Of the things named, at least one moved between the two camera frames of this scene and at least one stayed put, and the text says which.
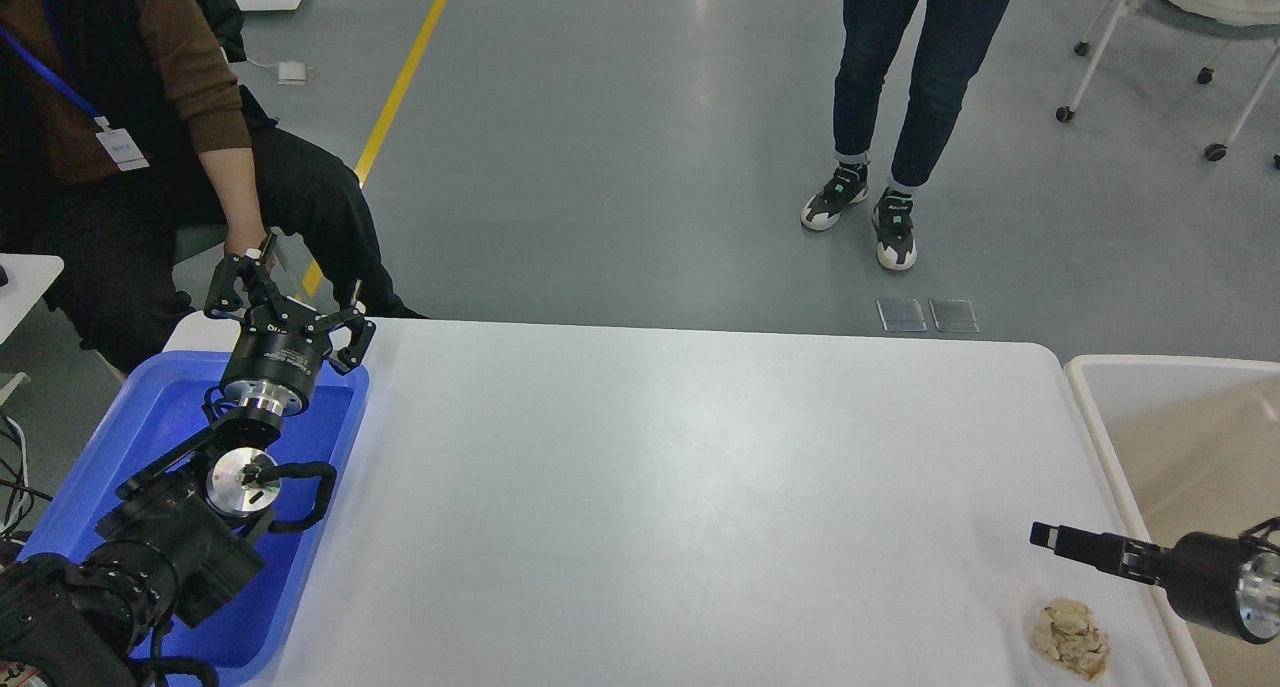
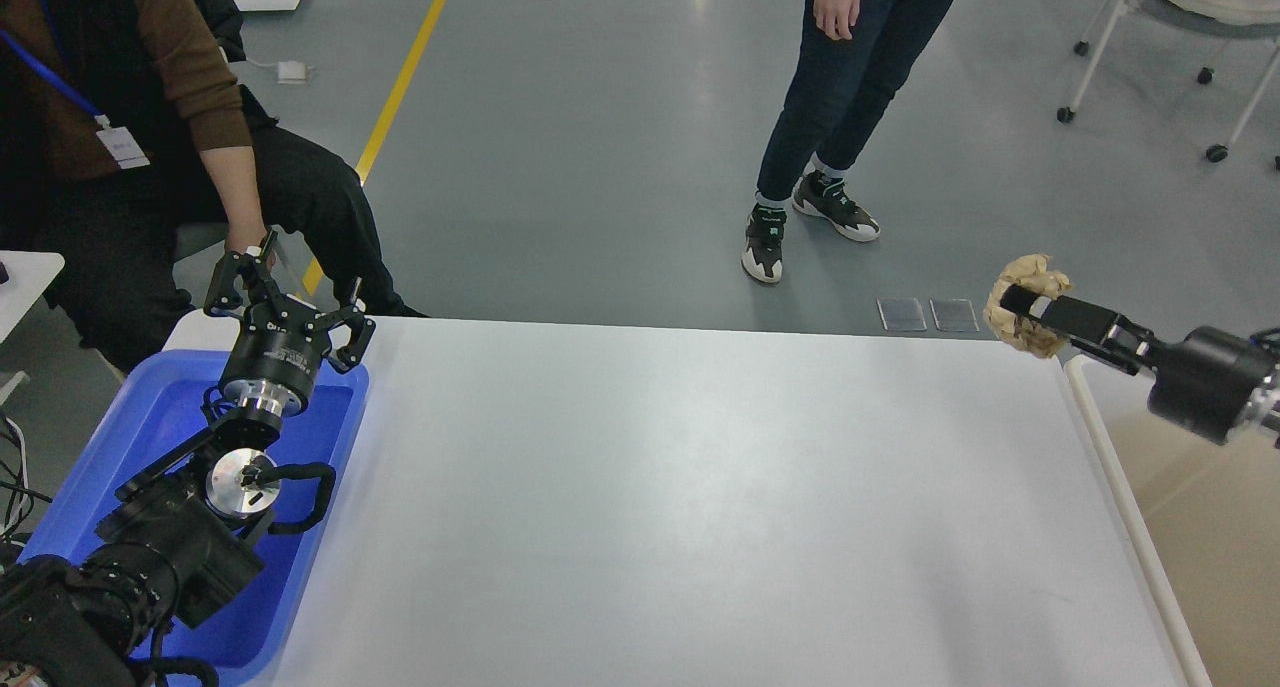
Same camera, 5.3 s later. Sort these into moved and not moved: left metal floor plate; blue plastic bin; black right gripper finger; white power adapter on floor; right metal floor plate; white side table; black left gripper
Moved: black right gripper finger
Not moved: black left gripper; white power adapter on floor; left metal floor plate; blue plastic bin; right metal floor plate; white side table
